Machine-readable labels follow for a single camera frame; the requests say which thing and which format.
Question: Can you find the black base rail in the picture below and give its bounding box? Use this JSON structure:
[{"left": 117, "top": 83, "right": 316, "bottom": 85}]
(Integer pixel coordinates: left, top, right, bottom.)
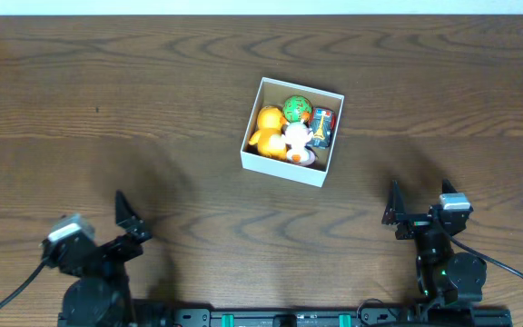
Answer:
[{"left": 131, "top": 301, "right": 513, "bottom": 327}]

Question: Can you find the pink and white duck toy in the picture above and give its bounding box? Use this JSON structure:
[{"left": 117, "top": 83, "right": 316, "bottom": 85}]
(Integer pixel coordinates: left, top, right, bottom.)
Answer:
[{"left": 281, "top": 122, "right": 316, "bottom": 166}]

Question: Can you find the orange plastic duck toy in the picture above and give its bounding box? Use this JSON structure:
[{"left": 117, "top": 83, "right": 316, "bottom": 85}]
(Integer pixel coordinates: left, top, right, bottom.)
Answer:
[{"left": 248, "top": 105, "right": 287, "bottom": 161}]

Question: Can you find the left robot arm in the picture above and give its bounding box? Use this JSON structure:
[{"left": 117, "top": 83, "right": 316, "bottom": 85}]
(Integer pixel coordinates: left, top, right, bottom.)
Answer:
[{"left": 42, "top": 190, "right": 152, "bottom": 326}]

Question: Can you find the white cardboard box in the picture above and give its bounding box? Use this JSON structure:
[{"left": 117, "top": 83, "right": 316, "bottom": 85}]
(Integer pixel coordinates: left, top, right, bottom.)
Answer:
[{"left": 240, "top": 77, "right": 344, "bottom": 187}]

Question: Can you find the red toy fire truck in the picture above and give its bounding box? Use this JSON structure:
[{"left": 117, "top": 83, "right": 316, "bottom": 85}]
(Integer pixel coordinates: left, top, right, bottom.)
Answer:
[{"left": 307, "top": 107, "right": 336, "bottom": 149}]

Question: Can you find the green numbered ball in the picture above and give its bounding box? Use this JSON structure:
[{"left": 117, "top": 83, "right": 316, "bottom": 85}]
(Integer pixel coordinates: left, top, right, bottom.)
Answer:
[{"left": 282, "top": 95, "right": 312, "bottom": 123}]

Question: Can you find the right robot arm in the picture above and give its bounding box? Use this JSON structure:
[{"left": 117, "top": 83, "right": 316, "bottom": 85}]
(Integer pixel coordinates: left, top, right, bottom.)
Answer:
[{"left": 381, "top": 179, "right": 487, "bottom": 322}]

